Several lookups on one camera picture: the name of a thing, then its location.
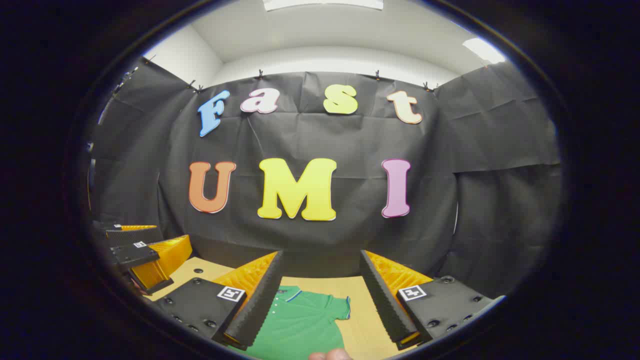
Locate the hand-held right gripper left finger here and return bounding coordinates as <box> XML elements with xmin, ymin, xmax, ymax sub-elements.
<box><xmin>154</xmin><ymin>251</ymin><xmax>285</xmax><ymax>350</ymax></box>

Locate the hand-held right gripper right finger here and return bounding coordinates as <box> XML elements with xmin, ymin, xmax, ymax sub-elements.
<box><xmin>359</xmin><ymin>249</ymin><xmax>502</xmax><ymax>351</ymax></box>

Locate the green polo T-shirt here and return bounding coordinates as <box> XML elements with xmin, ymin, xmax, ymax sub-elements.
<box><xmin>232</xmin><ymin>286</ymin><xmax>352</xmax><ymax>360</ymax></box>

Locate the rectangular ceiling light panel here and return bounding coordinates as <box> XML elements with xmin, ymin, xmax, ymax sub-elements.
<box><xmin>462</xmin><ymin>37</ymin><xmax>507</xmax><ymax>65</ymax></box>
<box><xmin>262</xmin><ymin>0</ymin><xmax>385</xmax><ymax>12</ymax></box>

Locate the black backdrop cloth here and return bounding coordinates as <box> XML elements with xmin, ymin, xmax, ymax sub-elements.
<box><xmin>89</xmin><ymin>59</ymin><xmax>562</xmax><ymax>301</ymax></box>

